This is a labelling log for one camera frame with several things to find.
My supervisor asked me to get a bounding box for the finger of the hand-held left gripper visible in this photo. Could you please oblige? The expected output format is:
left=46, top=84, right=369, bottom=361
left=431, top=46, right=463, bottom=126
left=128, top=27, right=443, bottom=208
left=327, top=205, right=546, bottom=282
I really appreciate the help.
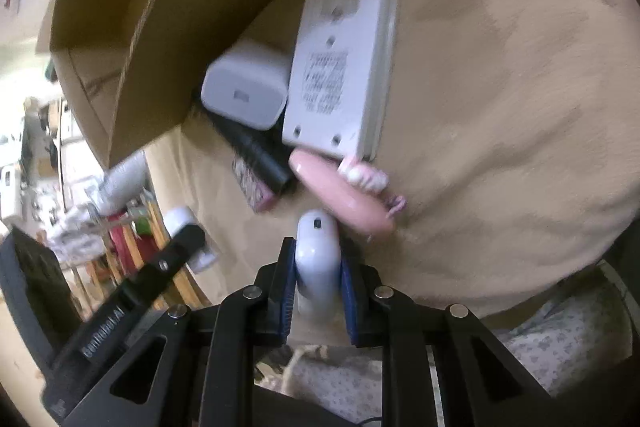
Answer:
left=122, top=223, right=207, bottom=310

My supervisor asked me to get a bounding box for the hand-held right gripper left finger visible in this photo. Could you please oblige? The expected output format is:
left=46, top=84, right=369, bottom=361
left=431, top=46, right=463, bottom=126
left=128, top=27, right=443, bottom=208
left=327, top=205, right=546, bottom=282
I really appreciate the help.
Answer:
left=62, top=237, right=301, bottom=427

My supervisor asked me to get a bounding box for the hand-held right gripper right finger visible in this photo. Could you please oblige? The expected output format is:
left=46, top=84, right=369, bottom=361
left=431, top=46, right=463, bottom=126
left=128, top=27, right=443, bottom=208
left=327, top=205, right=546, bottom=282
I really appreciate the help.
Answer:
left=340, top=257, right=576, bottom=427

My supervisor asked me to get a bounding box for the small white rounded case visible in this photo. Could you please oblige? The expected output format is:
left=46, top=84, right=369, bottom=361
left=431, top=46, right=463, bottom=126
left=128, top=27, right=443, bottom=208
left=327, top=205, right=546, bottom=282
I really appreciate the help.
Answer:
left=295, top=209, right=346, bottom=323

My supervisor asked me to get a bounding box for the pink rounded plastic object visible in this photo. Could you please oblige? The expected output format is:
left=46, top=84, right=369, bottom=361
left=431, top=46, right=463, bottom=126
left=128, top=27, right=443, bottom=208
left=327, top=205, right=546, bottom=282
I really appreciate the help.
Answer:
left=288, top=149, right=399, bottom=239

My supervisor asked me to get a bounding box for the pink patterned small box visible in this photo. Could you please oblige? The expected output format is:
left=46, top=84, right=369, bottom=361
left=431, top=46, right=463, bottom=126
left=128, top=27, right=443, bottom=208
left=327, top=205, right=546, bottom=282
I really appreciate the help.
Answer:
left=231, top=154, right=279, bottom=214

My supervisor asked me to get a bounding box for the black cosmetic tube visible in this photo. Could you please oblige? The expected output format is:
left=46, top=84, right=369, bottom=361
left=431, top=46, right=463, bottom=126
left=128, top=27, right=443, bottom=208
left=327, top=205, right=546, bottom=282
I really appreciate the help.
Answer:
left=206, top=109, right=297, bottom=198

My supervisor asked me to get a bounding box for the white charger adapter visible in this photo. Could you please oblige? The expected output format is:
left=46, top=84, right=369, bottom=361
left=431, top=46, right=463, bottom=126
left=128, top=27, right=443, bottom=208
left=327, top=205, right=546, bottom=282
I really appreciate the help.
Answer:
left=200, top=38, right=292, bottom=131

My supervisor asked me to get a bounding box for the wooden rack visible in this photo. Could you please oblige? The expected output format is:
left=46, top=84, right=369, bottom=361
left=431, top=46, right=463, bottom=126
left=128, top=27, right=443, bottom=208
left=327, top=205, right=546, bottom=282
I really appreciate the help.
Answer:
left=74, top=189, right=211, bottom=314

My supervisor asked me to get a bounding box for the red bag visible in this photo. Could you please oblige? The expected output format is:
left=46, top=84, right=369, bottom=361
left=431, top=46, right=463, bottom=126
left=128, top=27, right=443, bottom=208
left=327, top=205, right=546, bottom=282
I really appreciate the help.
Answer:
left=106, top=219, right=154, bottom=269

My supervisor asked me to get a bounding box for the white plastic bag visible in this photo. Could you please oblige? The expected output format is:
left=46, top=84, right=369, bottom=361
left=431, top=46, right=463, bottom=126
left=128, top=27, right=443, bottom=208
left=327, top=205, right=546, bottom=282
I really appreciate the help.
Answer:
left=94, top=150, right=149, bottom=215

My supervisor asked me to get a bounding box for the white beaded flower clip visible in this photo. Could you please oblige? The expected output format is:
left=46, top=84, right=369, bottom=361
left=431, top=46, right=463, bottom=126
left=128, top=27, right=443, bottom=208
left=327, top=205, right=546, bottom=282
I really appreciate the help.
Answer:
left=337, top=157, right=407, bottom=214

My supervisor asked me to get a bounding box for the cluttered storage shelf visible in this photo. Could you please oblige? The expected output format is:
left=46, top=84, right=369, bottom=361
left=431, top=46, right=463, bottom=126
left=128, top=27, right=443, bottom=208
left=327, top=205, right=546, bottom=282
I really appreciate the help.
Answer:
left=0, top=97, right=103, bottom=258

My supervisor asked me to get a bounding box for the floral printed cloth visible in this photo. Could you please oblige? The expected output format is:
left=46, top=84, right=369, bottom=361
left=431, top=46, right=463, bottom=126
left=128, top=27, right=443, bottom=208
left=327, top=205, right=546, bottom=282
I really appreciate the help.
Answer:
left=255, top=279, right=623, bottom=410

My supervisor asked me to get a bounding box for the white flat plastic device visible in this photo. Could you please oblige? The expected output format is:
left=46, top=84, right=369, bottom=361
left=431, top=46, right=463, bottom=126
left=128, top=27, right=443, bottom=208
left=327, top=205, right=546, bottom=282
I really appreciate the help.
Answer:
left=281, top=0, right=404, bottom=160

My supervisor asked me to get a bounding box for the beige blanket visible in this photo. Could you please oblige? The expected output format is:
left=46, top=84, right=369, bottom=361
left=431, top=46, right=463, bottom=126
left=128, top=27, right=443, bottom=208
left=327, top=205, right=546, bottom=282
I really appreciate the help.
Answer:
left=142, top=0, right=640, bottom=348

